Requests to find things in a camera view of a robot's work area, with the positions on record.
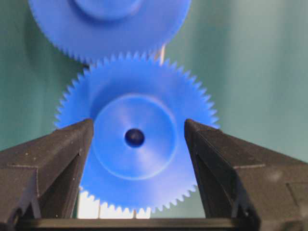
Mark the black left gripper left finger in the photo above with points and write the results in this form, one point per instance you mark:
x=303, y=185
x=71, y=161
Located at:
x=40, y=178

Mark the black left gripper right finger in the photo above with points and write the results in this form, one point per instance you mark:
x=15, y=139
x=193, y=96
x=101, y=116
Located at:
x=239, y=179

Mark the small blue plastic gear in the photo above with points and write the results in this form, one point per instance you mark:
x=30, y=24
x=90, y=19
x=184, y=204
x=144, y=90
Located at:
x=138, y=158

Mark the large blue plastic gear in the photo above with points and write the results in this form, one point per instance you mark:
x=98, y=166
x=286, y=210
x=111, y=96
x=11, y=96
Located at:
x=90, y=30

